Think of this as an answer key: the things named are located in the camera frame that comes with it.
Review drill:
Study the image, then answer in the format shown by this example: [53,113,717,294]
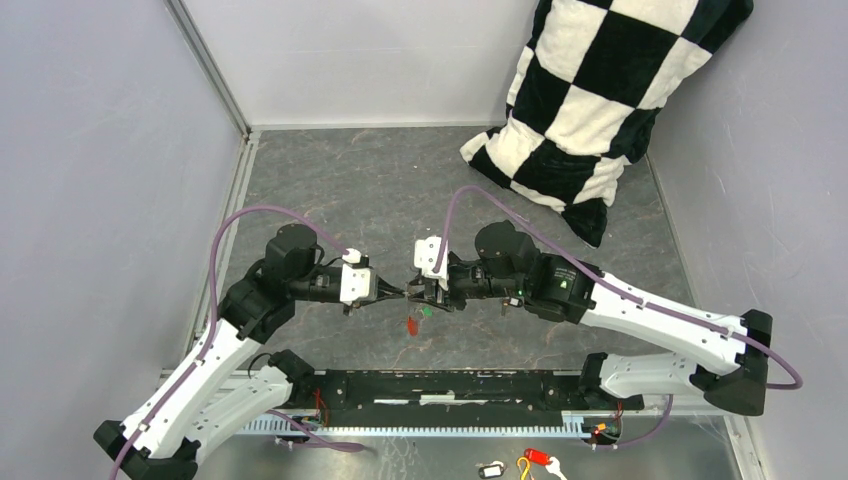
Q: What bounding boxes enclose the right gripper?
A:
[408,260,525,313]

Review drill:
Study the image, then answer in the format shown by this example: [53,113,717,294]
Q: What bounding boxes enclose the red key tag with keyring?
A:
[406,301,426,337]

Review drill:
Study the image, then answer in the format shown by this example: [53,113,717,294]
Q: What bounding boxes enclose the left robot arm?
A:
[94,224,405,479]

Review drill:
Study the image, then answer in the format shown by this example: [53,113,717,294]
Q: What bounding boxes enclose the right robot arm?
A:
[410,221,773,416]

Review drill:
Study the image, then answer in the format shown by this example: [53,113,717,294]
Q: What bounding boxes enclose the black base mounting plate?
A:
[280,370,645,428]

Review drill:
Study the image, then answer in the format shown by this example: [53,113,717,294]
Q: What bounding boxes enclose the red key tag bottom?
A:
[523,448,552,466]

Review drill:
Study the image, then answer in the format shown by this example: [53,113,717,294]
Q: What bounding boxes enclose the black white checkered blanket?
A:
[460,0,754,247]

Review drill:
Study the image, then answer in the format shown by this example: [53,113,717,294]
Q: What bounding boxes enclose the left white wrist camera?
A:
[339,248,378,306]

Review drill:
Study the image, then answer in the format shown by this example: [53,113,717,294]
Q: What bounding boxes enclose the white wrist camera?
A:
[339,248,378,306]
[413,236,449,291]

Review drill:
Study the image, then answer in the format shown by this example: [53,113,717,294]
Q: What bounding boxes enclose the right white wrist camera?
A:
[413,236,449,291]

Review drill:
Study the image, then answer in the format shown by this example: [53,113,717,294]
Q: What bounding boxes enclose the white slotted cable duct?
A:
[236,414,590,440]

